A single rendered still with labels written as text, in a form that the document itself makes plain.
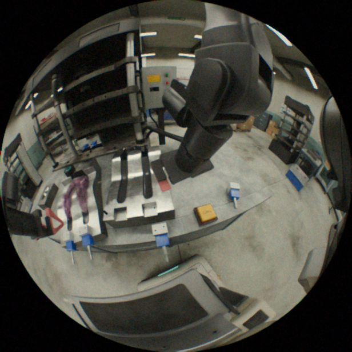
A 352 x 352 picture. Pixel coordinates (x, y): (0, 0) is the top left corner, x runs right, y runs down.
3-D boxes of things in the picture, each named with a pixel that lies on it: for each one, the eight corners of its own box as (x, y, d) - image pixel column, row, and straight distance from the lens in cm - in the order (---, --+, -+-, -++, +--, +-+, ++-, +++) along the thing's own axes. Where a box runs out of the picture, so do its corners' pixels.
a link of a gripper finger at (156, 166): (150, 175, 29) (149, 158, 20) (172, 167, 31) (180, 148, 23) (159, 198, 27) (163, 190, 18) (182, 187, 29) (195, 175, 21)
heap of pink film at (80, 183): (91, 210, 52) (80, 200, 47) (65, 222, 62) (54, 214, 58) (92, 175, 70) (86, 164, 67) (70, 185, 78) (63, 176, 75)
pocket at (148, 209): (159, 216, 38) (158, 212, 35) (145, 219, 39) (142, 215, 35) (157, 206, 40) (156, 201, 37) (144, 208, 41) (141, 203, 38)
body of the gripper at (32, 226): (30, 217, 43) (14, 212, 40) (43, 209, 35) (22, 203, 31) (35, 239, 42) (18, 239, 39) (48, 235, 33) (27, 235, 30)
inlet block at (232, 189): (238, 211, 52) (243, 206, 48) (228, 211, 50) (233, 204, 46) (234, 190, 59) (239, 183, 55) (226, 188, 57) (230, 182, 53)
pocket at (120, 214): (130, 222, 40) (127, 218, 37) (118, 223, 42) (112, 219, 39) (130, 210, 42) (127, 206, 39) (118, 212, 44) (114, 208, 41)
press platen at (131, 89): (144, 108, 88) (142, 83, 87) (40, 149, 159) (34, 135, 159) (145, 102, 170) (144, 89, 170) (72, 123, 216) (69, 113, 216)
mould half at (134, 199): (175, 219, 43) (174, 202, 31) (114, 228, 48) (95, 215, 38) (158, 153, 77) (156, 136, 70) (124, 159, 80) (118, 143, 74)
